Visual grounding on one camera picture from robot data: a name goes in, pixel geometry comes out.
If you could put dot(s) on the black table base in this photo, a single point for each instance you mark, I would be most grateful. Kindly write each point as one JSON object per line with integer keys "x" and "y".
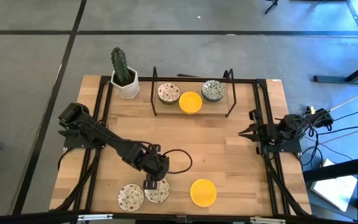
{"x": 337, "y": 79}

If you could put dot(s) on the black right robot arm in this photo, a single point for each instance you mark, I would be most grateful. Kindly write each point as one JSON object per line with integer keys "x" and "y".
{"x": 291, "y": 127}

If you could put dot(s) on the yellow power plug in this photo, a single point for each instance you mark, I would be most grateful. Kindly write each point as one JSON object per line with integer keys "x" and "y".
{"x": 310, "y": 109}

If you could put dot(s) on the green cactus plant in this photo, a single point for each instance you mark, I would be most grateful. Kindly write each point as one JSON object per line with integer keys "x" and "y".
{"x": 120, "y": 65}

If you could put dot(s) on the black stand leg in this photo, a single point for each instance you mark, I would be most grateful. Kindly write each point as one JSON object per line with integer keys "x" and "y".
{"x": 272, "y": 5}

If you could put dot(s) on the blue patterned bowl teal outside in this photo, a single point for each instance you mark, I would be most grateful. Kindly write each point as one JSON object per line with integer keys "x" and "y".
{"x": 213, "y": 90}

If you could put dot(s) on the black aluminium table frame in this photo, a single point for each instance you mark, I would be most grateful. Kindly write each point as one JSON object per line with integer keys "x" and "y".
{"x": 145, "y": 79}

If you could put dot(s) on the silver metal bracket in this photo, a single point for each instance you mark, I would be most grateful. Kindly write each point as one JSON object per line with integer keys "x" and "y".
{"x": 267, "y": 221}
{"x": 95, "y": 217}

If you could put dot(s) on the black metal wooden shelf rack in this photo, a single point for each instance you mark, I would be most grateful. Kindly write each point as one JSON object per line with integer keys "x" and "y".
{"x": 216, "y": 107}

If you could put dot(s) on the black front crossbeam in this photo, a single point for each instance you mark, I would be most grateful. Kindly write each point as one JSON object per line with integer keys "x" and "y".
{"x": 141, "y": 218}

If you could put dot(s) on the white flat box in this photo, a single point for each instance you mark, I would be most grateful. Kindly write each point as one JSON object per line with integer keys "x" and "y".
{"x": 334, "y": 191}

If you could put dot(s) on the yellow plastic mini bowl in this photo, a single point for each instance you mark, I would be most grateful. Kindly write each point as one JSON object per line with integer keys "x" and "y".
{"x": 190, "y": 102}
{"x": 203, "y": 192}

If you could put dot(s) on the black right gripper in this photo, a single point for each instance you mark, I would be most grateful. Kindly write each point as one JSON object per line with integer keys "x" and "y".
{"x": 258, "y": 133}

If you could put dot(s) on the black desk frame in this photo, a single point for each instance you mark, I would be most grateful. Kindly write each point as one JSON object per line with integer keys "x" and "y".
{"x": 337, "y": 169}

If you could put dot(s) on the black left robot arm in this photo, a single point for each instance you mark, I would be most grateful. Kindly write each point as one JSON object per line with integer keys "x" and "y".
{"x": 110, "y": 140}

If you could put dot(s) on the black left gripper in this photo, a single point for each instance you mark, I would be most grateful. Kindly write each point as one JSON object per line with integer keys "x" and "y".
{"x": 157, "y": 163}

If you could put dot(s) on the red floral bowl green outside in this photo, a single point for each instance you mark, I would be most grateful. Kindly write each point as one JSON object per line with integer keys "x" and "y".
{"x": 162, "y": 194}
{"x": 168, "y": 92}
{"x": 130, "y": 197}

